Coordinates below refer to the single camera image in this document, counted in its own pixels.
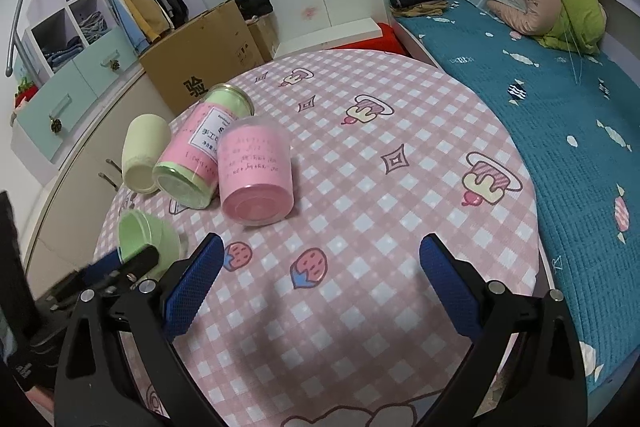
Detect small green cup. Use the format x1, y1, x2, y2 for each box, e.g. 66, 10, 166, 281
117, 209, 182, 281

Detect cream white cup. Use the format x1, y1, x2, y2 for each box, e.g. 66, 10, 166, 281
122, 114, 171, 194

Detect pink cup with writing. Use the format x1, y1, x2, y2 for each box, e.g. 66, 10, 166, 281
217, 116, 294, 227

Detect cream floor cabinet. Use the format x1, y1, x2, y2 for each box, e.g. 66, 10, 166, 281
23, 72, 174, 296

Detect pink green labelled jar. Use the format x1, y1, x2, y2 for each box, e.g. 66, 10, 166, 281
152, 83, 255, 209

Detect red strawberry plush toy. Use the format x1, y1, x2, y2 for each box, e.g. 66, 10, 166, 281
14, 77, 38, 108

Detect teal drawer unit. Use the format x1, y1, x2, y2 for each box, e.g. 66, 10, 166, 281
11, 27, 137, 176

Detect pink checkered tablecloth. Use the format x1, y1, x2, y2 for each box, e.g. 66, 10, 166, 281
96, 50, 539, 426

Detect large cardboard box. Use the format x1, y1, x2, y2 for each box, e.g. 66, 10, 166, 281
140, 1, 264, 115

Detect hanging clothes row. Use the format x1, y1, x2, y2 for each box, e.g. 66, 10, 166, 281
105, 0, 190, 55

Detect teal bed sheet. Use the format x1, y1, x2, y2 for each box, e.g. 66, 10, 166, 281
401, 0, 639, 389

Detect small cardboard box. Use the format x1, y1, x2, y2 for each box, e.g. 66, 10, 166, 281
247, 14, 280, 63

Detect black clothes on box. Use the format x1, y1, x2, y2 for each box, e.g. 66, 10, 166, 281
233, 0, 273, 24

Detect white board on platform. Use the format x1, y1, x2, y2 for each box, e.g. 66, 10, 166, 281
274, 17, 383, 58

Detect red low platform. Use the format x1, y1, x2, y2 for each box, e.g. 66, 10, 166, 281
331, 23, 409, 56

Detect green and pink rolled quilt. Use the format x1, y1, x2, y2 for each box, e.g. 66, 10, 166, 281
486, 0, 606, 55

